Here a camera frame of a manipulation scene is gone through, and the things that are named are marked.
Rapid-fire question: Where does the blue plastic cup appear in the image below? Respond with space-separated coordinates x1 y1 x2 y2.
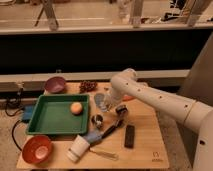
94 93 107 112

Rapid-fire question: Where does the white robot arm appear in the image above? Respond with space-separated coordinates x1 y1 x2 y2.
104 68 213 171

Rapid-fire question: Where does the blue box on floor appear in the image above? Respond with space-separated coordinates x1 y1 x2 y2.
21 105 34 123

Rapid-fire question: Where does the red bowl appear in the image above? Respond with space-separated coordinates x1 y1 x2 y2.
22 135 53 164

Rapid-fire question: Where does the purple bowl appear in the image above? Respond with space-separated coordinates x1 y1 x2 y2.
44 76 66 93

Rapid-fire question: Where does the bunch of dark grapes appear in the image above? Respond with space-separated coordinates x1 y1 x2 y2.
79 81 97 93

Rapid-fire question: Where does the orange fruit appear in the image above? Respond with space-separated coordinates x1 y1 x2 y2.
70 102 83 115

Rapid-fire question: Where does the green plastic tray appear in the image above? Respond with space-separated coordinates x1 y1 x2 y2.
27 94 89 135

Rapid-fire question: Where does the white paper cup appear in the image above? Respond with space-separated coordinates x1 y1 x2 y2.
67 135 90 163

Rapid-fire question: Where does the black tape roll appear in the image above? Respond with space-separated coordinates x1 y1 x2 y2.
115 105 128 116

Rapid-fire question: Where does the blue towel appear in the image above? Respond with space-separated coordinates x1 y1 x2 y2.
83 130 102 144

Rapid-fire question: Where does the black remote control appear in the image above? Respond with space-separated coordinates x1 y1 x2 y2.
124 125 135 148

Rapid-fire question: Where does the small metal cup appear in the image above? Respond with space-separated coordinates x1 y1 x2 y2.
91 114 103 129

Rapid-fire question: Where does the black cable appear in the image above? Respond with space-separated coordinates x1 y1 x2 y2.
3 89 27 152

